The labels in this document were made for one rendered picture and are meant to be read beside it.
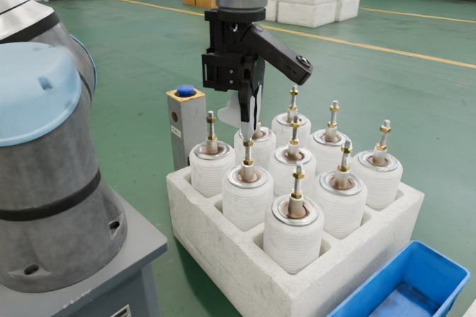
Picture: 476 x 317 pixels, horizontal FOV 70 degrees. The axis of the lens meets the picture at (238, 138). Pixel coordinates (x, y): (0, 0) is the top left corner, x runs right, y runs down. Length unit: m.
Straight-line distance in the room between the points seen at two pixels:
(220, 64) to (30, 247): 0.33
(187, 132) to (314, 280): 0.45
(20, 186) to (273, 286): 0.38
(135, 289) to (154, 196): 0.56
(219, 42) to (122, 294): 0.36
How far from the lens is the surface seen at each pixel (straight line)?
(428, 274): 0.81
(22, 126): 0.35
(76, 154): 0.38
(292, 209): 0.56
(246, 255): 0.60
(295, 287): 0.56
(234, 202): 0.62
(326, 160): 0.76
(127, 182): 1.09
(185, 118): 0.82
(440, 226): 1.04
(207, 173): 0.69
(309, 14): 3.25
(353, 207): 0.63
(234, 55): 0.52
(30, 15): 0.48
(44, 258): 0.42
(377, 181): 0.70
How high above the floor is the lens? 0.62
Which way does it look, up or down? 29 degrees down
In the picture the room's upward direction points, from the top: straight up
